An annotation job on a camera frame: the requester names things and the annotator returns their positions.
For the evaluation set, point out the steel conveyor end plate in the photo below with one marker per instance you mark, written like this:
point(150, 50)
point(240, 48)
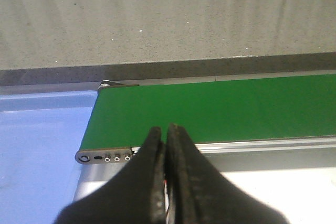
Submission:
point(103, 156)

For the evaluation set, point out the blue plastic bin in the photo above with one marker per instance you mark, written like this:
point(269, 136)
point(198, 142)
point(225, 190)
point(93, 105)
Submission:
point(40, 134)

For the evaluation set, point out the far conveyor end plate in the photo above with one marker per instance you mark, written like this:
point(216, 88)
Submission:
point(106, 84)

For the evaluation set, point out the aluminium conveyor side rail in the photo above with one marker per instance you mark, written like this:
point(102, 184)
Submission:
point(268, 145)

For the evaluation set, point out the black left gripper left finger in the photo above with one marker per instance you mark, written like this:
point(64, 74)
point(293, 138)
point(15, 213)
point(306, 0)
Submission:
point(134, 195)

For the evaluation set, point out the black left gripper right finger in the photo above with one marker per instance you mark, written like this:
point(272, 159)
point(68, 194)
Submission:
point(199, 193)

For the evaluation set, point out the green conveyor belt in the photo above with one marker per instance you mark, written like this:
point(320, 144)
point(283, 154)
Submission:
point(221, 111)

